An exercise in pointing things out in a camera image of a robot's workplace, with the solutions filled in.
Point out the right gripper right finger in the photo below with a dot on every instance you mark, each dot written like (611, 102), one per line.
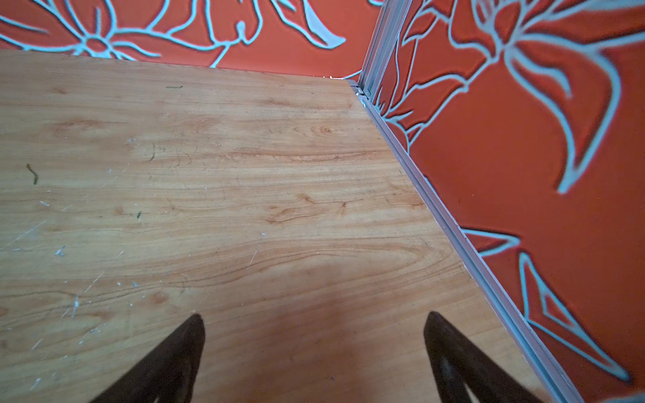
(462, 370)

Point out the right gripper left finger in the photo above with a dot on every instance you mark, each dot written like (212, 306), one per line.
(168, 373)

